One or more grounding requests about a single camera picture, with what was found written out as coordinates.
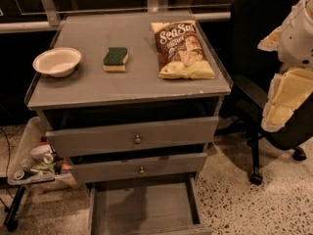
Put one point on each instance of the grey drawer cabinet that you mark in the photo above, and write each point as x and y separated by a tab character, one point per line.
93	97

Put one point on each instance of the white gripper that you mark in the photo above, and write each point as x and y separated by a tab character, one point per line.
297	39

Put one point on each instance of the grey bottom drawer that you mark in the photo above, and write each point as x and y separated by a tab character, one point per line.
159	205

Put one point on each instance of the black stand leg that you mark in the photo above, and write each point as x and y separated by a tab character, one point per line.
10	221

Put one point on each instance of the green yellow sponge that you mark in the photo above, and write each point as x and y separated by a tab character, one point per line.
116	59

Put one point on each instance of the brown chips bag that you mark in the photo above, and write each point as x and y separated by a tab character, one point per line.
179	51

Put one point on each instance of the white bowl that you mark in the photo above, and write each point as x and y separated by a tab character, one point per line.
57	62

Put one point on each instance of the clear plastic trash bin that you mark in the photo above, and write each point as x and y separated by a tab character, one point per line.
28	169

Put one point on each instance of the black office chair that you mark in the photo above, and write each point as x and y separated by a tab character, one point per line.
252	70

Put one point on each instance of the metal railing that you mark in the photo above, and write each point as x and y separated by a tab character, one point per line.
40	15

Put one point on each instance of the grey top drawer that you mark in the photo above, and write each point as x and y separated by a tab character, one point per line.
132	136

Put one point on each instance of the grey drawer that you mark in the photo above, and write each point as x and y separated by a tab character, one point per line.
159	205
107	171
132	136

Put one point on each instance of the grey middle drawer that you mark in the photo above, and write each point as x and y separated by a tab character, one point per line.
107	171

